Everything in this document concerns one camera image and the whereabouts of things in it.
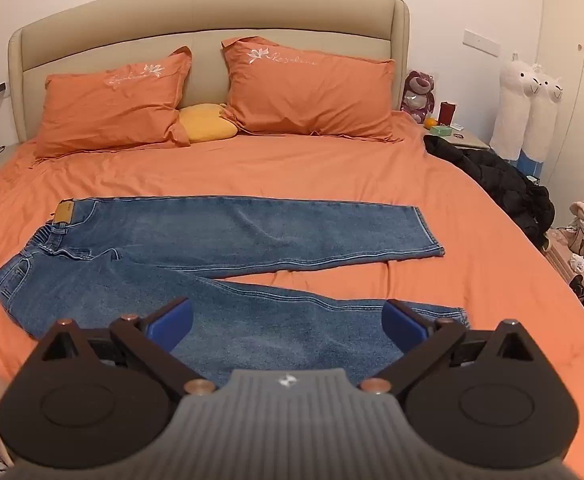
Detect white wardrobe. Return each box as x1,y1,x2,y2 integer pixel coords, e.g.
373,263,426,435
536,0,584,213

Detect orange embroidered pillow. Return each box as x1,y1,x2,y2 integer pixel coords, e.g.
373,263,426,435
34,46,193,159
220,36,406,144

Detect blue box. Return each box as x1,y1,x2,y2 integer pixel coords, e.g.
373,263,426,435
514,152,543,179

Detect white wall switch panel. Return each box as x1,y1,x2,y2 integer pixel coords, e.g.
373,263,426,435
462,28,502,57

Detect bed with orange sheet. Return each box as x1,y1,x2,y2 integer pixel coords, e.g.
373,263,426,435
0,109,584,480

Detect white alpaca plush toy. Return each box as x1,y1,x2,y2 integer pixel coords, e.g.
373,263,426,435
489,52,543,162
522,63,564,164

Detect blue denim pants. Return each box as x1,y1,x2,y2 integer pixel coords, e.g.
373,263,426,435
0,196,471,387

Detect yellow cushion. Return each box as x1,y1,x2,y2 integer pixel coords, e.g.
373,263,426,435
177,103,239,144

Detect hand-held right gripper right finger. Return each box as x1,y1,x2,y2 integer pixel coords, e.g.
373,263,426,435
359,299,546,396

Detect black jacket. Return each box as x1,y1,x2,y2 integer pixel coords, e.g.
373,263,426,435
423,135,557,251

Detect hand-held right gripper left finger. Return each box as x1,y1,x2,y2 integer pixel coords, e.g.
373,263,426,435
36,297,217,397

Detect pink plush bear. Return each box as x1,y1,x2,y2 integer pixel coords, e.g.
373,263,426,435
400,70,438,124

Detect pink suitcase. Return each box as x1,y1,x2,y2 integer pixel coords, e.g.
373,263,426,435
544,227,584,302

